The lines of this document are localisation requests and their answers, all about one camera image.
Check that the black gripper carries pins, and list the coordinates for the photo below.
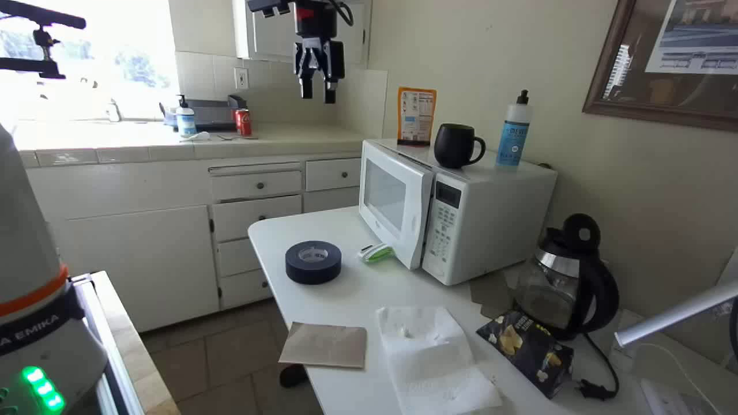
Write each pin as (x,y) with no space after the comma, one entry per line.
(319,46)

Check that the stainless steel electric kettle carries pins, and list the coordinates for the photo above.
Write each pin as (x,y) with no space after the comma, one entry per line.
(565,288)

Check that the grey Franka robot arm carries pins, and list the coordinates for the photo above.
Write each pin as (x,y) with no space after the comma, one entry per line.
(31,254)

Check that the red drink can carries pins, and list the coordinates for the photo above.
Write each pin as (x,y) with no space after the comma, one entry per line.
(244,124)

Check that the white cabinet drawer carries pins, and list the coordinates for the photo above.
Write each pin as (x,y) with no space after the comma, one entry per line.
(334,173)
(257,217)
(257,186)

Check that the orange printed card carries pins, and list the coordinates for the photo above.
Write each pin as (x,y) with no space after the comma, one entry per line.
(417,117)

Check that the black countertop appliance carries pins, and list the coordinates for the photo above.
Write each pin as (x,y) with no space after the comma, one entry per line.
(215,114)

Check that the clear soap dispenser bottle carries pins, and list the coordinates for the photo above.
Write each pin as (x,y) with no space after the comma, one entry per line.
(186,121)

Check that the black ceramic mug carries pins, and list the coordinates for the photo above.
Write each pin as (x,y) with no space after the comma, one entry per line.
(454,145)

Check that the small green white object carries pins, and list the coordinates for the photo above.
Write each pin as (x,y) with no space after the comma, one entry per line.
(376,253)

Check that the blue bottle with black cap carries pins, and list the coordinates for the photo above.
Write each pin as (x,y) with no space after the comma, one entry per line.
(512,139)

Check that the sink faucet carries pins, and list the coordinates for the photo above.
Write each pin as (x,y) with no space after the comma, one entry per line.
(117,110)

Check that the white microwave oven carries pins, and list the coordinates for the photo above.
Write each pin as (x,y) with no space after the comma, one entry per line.
(493,219)

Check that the white kitchen cabinet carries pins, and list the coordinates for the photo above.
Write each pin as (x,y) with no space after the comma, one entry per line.
(131,262)

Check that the brown cloth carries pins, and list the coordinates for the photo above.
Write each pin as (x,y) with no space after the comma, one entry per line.
(324,347)

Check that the white paper towel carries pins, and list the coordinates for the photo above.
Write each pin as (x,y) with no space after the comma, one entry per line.
(430,361)

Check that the wood edged robot stand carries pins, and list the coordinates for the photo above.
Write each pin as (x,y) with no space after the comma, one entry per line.
(128,347)

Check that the black popcorn bag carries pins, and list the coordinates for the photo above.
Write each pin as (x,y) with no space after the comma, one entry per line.
(526,350)

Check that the white flat bar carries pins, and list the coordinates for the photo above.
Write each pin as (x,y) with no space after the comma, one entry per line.
(677,311)

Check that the white wall outlet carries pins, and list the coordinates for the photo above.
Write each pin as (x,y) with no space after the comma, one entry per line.
(241,80)

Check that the black camera stand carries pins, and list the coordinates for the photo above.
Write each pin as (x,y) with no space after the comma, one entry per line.
(43,59)

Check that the wooden framed wall picture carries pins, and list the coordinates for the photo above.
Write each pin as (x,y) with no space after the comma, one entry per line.
(608,101)

